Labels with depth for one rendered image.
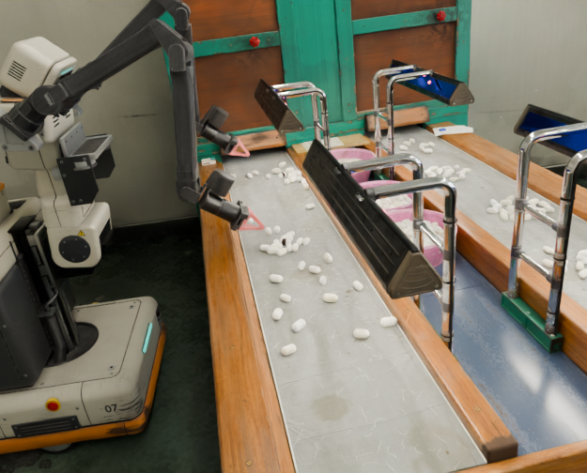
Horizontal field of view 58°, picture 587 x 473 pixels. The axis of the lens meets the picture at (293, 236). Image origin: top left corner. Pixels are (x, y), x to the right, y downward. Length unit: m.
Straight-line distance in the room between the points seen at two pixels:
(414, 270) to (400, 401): 0.36
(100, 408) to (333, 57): 1.70
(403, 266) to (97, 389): 1.46
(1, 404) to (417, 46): 2.19
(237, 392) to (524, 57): 3.07
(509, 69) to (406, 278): 3.02
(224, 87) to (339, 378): 1.60
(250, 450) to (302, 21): 1.86
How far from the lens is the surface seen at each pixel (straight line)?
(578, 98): 3.98
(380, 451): 0.97
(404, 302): 1.26
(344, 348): 1.17
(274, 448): 0.96
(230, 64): 2.39
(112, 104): 3.44
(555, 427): 1.14
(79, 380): 2.07
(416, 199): 1.15
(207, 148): 2.44
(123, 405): 2.03
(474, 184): 1.99
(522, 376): 1.23
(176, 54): 1.49
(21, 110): 1.68
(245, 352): 1.16
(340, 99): 2.50
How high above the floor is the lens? 1.47
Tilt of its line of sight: 26 degrees down
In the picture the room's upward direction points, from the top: 7 degrees counter-clockwise
